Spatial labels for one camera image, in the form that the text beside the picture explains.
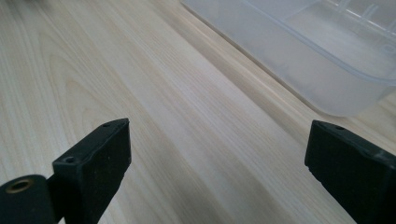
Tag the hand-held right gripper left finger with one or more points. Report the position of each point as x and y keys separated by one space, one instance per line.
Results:
x=93 y=161

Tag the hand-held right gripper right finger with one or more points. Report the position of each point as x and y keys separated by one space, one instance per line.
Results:
x=351 y=174

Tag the clear plastic container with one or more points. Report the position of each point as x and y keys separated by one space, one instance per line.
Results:
x=311 y=53

